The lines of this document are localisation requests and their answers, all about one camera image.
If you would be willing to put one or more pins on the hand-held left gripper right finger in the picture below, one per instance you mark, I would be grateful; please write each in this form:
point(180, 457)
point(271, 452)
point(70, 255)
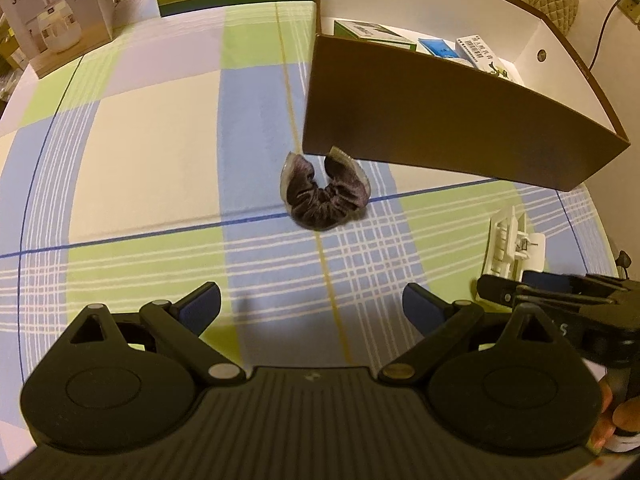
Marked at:
point(420, 307)

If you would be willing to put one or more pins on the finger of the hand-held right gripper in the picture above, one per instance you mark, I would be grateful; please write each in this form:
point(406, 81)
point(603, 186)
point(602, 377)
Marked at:
point(492, 287)
point(540, 278)

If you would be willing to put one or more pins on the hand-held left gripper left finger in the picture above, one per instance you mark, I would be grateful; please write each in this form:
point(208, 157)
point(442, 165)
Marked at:
point(202, 306)

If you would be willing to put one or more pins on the white hair claw clip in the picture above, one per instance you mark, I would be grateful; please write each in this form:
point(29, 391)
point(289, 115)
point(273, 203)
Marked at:
point(505, 245)

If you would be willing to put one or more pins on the dark velvet scrunchie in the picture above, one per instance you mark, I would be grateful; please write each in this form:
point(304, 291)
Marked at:
point(320, 205)

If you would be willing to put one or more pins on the brown cardboard box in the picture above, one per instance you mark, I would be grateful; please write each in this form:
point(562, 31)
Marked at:
point(425, 110)

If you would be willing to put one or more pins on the white medicine box green print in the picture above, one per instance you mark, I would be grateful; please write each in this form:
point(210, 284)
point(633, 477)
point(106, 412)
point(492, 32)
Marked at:
point(482, 52)

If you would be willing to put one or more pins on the blue packet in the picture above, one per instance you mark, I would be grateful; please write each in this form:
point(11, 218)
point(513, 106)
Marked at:
point(437, 47)

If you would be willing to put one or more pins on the green and white carton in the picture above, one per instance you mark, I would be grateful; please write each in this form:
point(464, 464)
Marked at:
point(370, 30)

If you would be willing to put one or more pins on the person's right hand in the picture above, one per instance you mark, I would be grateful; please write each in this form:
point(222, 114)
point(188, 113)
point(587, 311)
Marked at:
point(605, 420)

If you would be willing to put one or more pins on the checkered tablecloth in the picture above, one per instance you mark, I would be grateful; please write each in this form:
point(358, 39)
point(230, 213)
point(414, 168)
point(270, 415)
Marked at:
point(150, 160)

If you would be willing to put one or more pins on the white cardboard piece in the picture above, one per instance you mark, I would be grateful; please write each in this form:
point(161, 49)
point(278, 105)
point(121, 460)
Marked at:
point(137, 10)

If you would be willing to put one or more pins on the humidifier packaging box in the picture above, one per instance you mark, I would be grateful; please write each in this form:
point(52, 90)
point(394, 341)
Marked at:
point(50, 15)

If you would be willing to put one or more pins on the wall socket with plug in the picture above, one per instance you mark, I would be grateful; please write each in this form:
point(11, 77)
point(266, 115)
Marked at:
point(631, 4)

